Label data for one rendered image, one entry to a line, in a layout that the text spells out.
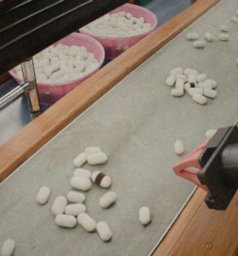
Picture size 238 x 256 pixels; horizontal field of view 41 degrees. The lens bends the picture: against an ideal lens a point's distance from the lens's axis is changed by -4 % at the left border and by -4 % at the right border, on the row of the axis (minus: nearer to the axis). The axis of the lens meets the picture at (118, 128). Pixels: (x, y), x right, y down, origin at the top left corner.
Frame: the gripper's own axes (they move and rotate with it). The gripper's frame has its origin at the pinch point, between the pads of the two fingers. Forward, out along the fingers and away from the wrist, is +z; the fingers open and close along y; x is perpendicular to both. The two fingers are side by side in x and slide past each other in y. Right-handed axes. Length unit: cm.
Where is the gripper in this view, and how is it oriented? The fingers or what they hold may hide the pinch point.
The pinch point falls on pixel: (178, 170)
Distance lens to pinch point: 49.1
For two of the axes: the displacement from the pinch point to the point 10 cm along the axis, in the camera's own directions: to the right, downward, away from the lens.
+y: -6.0, 5.6, -5.7
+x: 5.1, 8.1, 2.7
